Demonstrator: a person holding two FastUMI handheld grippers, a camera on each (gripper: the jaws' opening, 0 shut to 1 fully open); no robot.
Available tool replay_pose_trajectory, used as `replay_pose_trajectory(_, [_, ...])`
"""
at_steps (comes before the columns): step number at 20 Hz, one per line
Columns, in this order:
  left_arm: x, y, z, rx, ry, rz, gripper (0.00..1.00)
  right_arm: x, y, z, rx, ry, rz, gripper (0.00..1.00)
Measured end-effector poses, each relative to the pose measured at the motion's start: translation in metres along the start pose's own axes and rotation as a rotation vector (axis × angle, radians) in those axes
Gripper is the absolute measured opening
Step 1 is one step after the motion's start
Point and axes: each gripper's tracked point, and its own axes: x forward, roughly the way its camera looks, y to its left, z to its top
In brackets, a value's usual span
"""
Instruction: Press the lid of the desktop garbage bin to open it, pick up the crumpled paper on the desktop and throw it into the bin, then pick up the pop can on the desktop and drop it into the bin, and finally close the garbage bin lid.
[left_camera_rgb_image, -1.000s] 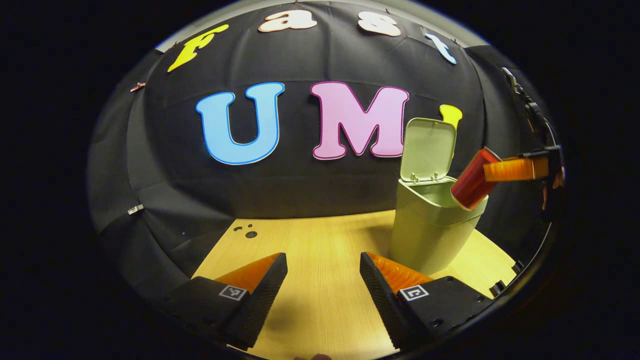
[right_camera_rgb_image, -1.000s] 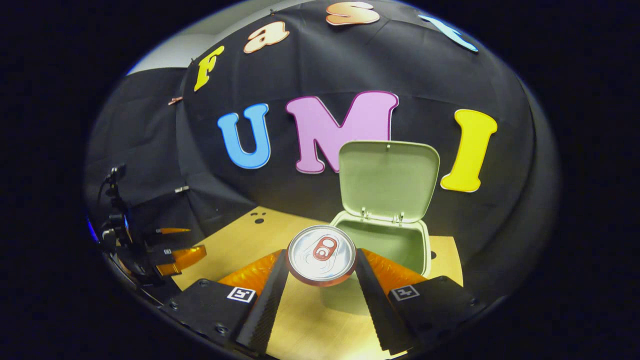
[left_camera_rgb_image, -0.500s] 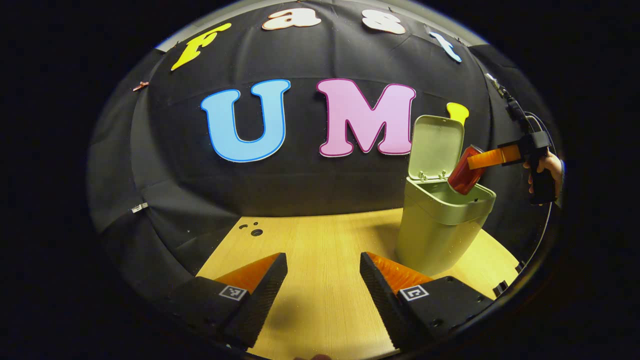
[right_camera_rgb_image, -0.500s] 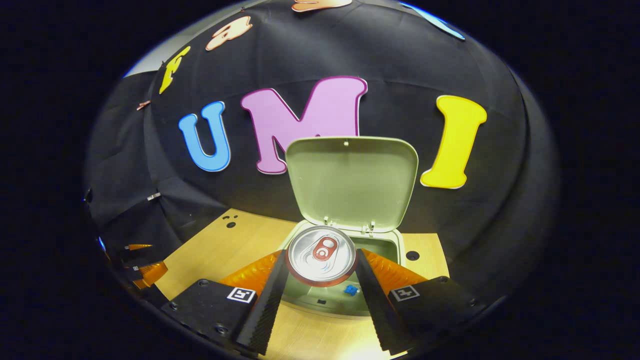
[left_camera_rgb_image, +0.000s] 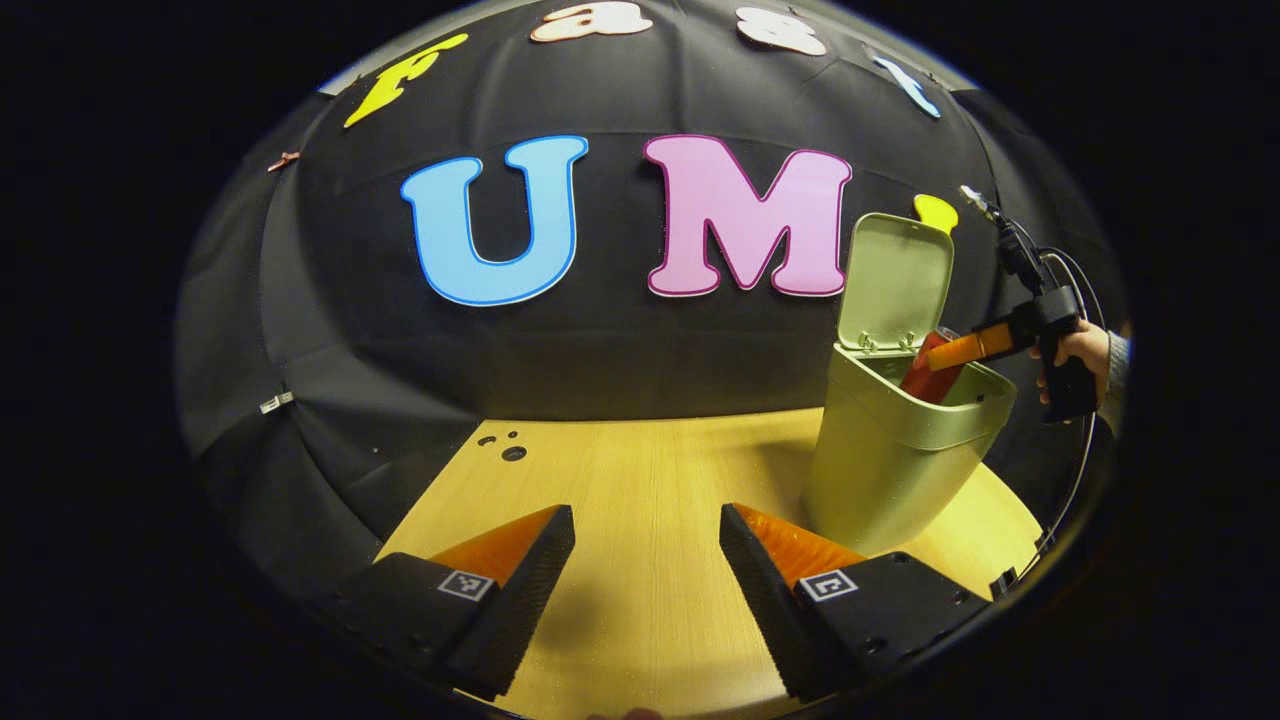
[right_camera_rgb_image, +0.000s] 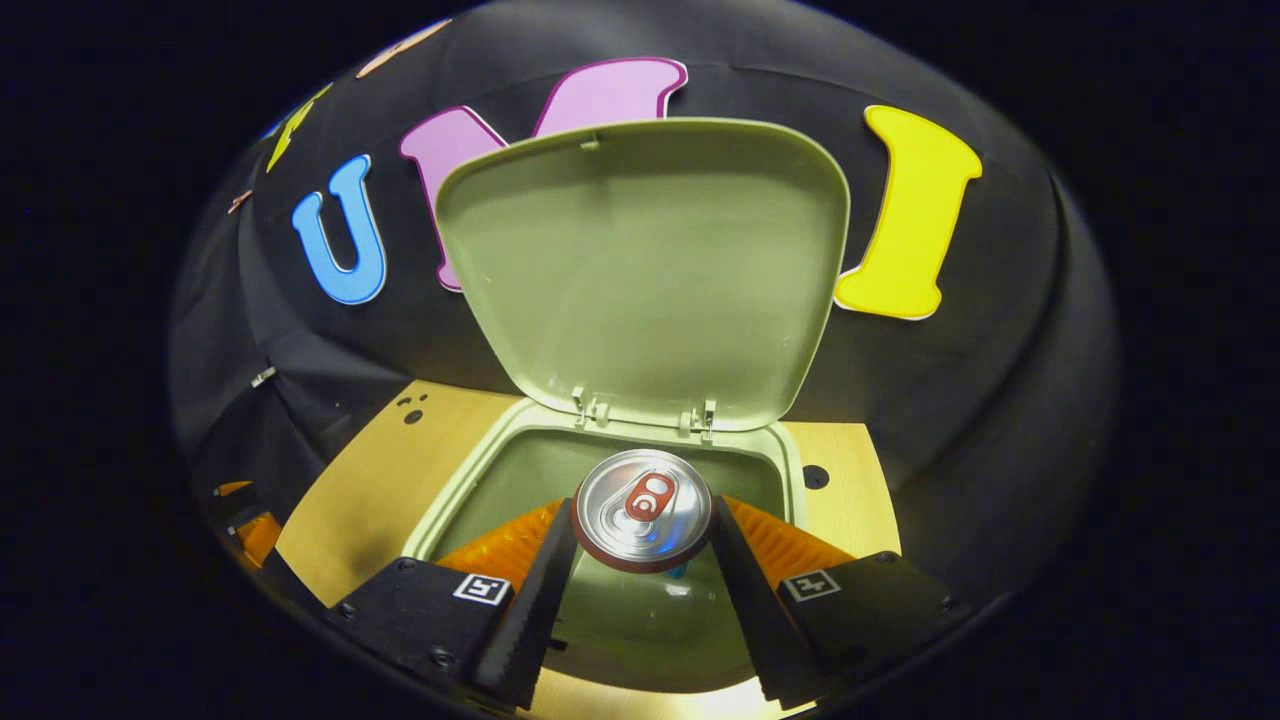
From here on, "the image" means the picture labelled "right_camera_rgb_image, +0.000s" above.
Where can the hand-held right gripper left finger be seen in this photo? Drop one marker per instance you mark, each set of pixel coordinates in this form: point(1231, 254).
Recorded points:
point(530, 610)

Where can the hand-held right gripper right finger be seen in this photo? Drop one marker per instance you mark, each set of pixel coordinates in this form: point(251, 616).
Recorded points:
point(755, 610)

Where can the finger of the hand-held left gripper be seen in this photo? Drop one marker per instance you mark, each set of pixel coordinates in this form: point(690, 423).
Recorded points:
point(260, 538)
point(233, 488)

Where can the red pop can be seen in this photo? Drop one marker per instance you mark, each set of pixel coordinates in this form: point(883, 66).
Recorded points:
point(640, 520)

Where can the pale green desktop garbage bin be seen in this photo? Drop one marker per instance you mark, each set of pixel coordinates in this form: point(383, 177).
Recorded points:
point(640, 280)

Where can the wooden desktop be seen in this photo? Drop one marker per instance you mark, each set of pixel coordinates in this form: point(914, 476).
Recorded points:
point(400, 470)

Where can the white cloth clip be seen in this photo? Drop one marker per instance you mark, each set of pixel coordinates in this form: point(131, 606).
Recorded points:
point(263, 377)

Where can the copper cloth clip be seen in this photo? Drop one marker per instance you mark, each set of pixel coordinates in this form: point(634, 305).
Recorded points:
point(240, 201)

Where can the black backdrop cloth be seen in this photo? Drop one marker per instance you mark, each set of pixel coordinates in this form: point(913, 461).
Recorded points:
point(1000, 380)

